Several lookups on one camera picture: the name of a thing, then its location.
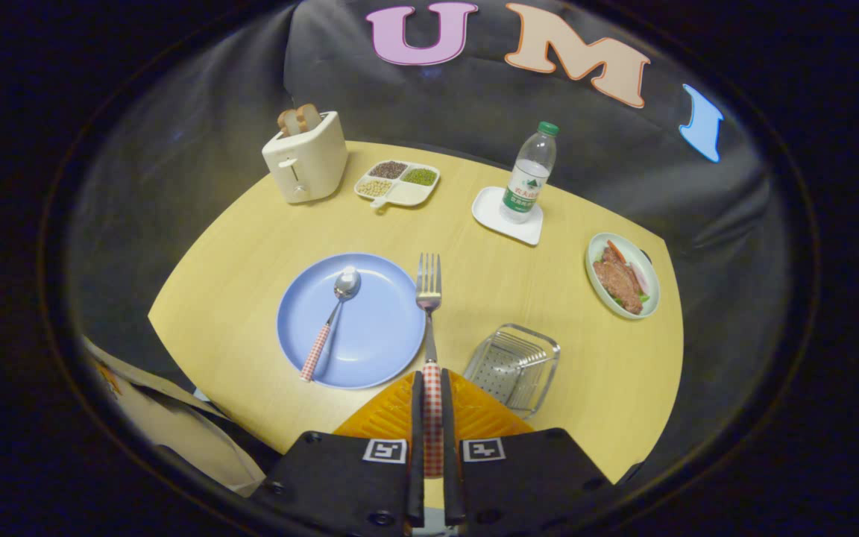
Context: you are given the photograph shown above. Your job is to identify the beige sheet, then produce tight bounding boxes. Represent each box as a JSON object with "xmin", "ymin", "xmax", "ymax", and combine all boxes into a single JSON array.
[{"xmin": 83, "ymin": 336, "xmax": 266, "ymax": 497}]

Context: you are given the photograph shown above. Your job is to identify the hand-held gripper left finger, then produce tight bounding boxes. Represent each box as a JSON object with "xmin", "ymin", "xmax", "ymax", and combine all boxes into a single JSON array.
[{"xmin": 251, "ymin": 369, "xmax": 426, "ymax": 537}]

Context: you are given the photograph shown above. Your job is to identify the pale green plate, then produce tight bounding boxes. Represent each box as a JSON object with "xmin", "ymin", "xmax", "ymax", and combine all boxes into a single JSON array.
[{"xmin": 585, "ymin": 232, "xmax": 661, "ymax": 321}]

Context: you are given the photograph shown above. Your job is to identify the fork with red checked handle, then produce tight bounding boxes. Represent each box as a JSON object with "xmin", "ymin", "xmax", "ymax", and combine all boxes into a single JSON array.
[{"xmin": 415, "ymin": 252, "xmax": 445, "ymax": 478}]

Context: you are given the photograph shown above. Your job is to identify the clear water bottle green cap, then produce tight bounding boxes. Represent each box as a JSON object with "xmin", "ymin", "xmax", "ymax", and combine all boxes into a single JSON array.
[{"xmin": 500, "ymin": 122, "xmax": 560, "ymax": 224}]

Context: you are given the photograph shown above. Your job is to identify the spoon with red checked handle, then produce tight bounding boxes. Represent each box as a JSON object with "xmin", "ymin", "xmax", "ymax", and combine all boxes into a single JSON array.
[{"xmin": 299, "ymin": 266, "xmax": 362, "ymax": 384}]

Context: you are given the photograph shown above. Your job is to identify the blue plate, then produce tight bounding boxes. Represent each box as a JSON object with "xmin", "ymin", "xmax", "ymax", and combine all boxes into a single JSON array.
[{"xmin": 276, "ymin": 253, "xmax": 427, "ymax": 390}]

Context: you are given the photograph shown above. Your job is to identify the brown meat slices with garnish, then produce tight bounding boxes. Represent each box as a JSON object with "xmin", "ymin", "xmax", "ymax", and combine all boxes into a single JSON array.
[{"xmin": 592, "ymin": 240, "xmax": 651, "ymax": 315}]

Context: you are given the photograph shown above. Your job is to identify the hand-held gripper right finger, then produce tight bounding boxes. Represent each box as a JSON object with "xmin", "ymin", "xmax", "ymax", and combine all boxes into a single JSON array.
[{"xmin": 441, "ymin": 368, "xmax": 613, "ymax": 537}]

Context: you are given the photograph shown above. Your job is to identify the white square coaster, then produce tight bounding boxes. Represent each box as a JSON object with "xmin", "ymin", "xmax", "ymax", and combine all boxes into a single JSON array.
[{"xmin": 471, "ymin": 186, "xmax": 544, "ymax": 247}]

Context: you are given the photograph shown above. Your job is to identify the cream toaster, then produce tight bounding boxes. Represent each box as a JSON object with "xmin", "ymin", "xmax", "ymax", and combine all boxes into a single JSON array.
[{"xmin": 262, "ymin": 111, "xmax": 349, "ymax": 204}]

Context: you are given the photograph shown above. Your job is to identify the clear plastic cutlery container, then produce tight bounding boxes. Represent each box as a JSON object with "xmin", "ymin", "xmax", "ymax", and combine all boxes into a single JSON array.
[{"xmin": 462, "ymin": 323, "xmax": 561, "ymax": 418}]

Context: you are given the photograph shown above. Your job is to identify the white divided dish with beans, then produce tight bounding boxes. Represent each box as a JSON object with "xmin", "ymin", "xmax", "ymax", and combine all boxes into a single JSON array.
[{"xmin": 354, "ymin": 160, "xmax": 441, "ymax": 211}]

